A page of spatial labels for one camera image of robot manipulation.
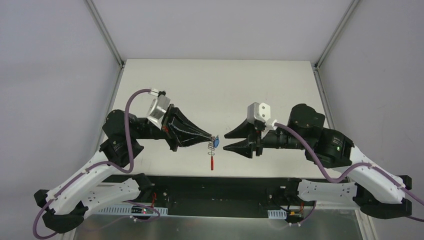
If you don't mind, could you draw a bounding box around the metal key holder red handle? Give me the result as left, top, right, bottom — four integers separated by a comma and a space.
207, 136, 216, 171

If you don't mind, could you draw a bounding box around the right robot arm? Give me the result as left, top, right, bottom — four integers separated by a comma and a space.
224, 102, 412, 220

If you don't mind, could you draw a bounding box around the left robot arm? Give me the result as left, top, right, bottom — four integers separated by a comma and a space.
34, 105, 215, 234

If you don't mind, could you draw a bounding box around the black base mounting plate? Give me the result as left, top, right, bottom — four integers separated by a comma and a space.
102, 174, 352, 220

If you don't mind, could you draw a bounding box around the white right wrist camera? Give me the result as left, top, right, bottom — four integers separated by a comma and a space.
246, 102, 278, 139

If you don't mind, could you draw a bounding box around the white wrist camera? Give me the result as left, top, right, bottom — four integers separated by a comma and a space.
246, 102, 278, 139
146, 88, 171, 129

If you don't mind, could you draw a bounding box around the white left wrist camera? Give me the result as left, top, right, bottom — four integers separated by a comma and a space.
146, 88, 171, 129

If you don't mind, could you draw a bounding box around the right white cable duct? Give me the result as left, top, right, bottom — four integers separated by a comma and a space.
267, 209, 287, 220

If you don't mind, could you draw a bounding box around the white cable duct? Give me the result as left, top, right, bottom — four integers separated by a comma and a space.
267, 209, 287, 220
94, 204, 158, 217

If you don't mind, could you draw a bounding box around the left white cable duct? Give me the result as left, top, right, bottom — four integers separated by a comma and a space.
94, 204, 158, 217

